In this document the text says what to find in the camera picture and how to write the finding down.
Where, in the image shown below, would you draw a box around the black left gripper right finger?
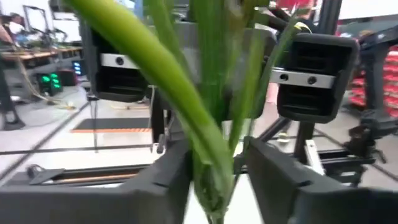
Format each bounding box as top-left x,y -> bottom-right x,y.
244,136 -> 398,224

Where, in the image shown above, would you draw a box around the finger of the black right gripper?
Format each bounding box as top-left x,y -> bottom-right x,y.
269,32 -> 361,124
80,18 -> 149,103

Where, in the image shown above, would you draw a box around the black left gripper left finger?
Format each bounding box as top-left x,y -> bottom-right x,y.
0,138 -> 194,224

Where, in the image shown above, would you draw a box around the red flower bunch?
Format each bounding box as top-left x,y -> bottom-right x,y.
67,0 -> 299,224

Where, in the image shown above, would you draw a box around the black orange-striped floor mat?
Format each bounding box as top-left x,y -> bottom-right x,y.
70,117 -> 153,134

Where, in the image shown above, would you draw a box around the wooden side board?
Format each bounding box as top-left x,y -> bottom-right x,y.
54,172 -> 139,185

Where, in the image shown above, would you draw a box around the blue-lit black device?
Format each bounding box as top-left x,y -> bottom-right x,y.
72,59 -> 85,77

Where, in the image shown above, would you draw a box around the black stand beam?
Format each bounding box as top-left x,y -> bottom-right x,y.
341,26 -> 398,164

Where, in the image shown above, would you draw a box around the green-lit black device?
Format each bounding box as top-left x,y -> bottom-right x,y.
36,72 -> 63,96

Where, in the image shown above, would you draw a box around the red storage rack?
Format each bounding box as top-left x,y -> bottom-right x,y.
348,45 -> 398,119

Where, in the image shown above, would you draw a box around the wooden workbench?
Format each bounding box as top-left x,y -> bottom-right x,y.
0,45 -> 83,63

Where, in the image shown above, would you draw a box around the person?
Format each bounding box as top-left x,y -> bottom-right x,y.
0,12 -> 27,47

